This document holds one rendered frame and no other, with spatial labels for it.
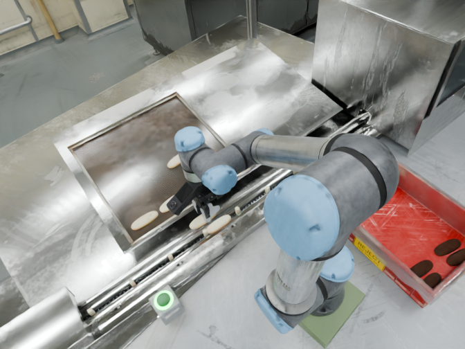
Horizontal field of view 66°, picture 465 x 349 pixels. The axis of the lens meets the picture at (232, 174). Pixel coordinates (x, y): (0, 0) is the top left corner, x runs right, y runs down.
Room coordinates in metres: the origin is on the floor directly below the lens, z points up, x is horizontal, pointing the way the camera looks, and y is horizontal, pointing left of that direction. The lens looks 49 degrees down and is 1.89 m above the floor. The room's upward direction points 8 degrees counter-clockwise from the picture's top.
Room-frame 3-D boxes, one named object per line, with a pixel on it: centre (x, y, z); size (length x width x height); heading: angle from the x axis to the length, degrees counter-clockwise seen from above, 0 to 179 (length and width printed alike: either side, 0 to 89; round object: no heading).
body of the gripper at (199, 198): (0.67, 0.09, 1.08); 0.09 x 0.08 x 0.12; 121
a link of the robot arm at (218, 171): (0.59, 0.03, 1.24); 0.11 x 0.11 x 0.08; 31
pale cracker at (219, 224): (0.68, 0.07, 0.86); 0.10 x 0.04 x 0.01; 122
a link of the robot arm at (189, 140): (0.67, 0.10, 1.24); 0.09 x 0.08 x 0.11; 31
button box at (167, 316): (0.42, 0.25, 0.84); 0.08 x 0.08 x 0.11; 32
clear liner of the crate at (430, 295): (0.60, -0.52, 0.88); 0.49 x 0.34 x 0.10; 28
